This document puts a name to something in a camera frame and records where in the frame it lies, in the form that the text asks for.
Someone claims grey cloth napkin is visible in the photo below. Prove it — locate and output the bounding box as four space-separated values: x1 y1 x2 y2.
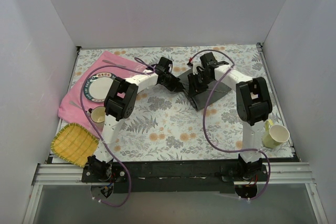
178 69 231 111

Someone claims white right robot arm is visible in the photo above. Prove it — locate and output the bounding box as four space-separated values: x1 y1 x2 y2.
187 49 272 181

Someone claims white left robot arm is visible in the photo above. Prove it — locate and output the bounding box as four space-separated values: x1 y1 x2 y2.
88 57 184 182

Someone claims floral patterned table mat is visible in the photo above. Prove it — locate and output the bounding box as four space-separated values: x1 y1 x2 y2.
74 45 295 162

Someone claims dark round plate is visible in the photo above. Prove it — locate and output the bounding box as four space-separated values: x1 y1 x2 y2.
83 72 116 103

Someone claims cream mug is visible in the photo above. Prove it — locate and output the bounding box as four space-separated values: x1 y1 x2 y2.
87 106 105 131

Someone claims light green mug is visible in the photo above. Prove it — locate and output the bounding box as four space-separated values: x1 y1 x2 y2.
262 119 290 148

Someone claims pink cloth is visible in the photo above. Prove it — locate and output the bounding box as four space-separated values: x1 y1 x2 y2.
58 51 145 136

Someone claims yellow bamboo mat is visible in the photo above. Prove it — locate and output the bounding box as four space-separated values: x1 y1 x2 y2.
50 123 99 167

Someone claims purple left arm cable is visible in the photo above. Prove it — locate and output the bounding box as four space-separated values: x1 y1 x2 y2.
80 56 158 208

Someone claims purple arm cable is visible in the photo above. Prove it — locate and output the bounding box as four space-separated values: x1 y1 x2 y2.
186 49 271 201
80 56 158 208

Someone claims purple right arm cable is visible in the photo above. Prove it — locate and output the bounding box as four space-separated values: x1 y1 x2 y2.
186 49 271 201

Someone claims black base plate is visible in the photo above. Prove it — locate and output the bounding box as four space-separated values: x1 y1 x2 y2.
81 159 268 194

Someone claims aluminium frame rail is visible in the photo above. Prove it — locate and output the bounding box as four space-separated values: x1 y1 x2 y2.
24 52 328 223

